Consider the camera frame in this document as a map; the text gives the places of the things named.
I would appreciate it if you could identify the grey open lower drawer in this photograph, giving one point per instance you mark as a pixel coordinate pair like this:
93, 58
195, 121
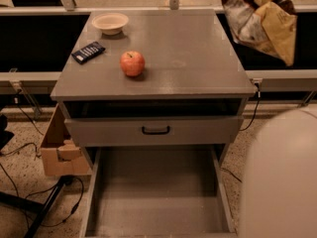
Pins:
157, 192

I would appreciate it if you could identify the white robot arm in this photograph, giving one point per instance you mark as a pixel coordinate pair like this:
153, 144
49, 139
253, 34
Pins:
279, 189

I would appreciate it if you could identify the metal window railing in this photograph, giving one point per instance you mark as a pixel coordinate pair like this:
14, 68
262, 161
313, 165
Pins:
298, 84

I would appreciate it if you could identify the brown chip bag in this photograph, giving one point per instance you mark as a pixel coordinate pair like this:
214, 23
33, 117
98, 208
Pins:
268, 26

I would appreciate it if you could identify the cardboard box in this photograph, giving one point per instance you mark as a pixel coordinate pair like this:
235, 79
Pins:
60, 156

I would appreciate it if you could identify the red apple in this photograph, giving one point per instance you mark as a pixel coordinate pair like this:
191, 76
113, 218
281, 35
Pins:
132, 63

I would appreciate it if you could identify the grey upper drawer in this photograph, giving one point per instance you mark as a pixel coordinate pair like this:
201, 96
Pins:
128, 132

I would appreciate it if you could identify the black drawer handle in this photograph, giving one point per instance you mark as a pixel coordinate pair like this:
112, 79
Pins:
155, 131

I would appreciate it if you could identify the grey drawer cabinet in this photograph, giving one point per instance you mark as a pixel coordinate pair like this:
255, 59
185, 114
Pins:
191, 71

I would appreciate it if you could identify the beige paper bowl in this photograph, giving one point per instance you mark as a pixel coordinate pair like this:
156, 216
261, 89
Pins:
110, 23

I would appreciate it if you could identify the dark blue snack packet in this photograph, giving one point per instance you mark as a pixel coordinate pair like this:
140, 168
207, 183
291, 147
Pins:
88, 52

